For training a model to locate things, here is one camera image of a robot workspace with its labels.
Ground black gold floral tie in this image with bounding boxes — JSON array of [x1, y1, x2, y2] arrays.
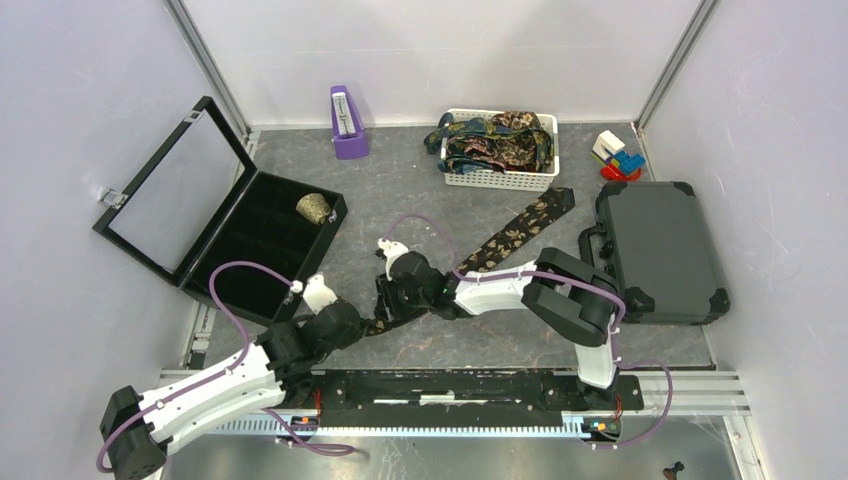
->
[[366, 187, 576, 336]]

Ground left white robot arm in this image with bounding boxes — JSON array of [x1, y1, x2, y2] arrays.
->
[[96, 300, 367, 479]]

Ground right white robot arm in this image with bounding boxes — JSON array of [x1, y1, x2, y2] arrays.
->
[[375, 241, 626, 408]]

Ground pile of patterned ties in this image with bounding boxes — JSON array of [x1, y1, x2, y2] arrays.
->
[[423, 111, 554, 175]]

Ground rolled gold tie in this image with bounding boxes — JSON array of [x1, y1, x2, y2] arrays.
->
[[295, 193, 333, 225]]

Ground white perforated basket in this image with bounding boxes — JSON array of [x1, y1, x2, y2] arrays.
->
[[436, 108, 560, 192]]

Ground purple metronome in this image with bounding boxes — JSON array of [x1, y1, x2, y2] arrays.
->
[[330, 85, 369, 160]]

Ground black display box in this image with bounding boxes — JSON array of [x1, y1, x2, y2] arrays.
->
[[93, 96, 348, 326]]

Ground colourful toy blocks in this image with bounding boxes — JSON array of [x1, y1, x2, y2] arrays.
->
[[591, 130, 646, 182]]

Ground dark grey hard case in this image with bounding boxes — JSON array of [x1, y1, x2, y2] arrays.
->
[[578, 181, 731, 325]]

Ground small black knob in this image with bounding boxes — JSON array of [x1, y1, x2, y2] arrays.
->
[[662, 461, 685, 480]]

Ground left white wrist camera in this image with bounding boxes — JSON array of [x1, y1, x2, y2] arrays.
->
[[290, 273, 339, 314]]

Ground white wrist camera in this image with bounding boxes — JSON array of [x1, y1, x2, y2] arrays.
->
[[375, 238, 409, 281], [290, 273, 339, 314]]

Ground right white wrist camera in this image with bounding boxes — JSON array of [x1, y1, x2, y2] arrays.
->
[[375, 238, 409, 281]]

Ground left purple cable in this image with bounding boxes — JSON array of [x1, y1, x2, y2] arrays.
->
[[96, 261, 356, 474]]

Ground purple cable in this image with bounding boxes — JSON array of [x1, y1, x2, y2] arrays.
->
[[384, 213, 675, 450], [96, 261, 356, 474]]

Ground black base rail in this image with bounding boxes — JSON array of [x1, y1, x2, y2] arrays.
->
[[281, 369, 645, 431]]

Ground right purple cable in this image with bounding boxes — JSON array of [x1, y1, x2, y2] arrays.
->
[[384, 213, 675, 450]]

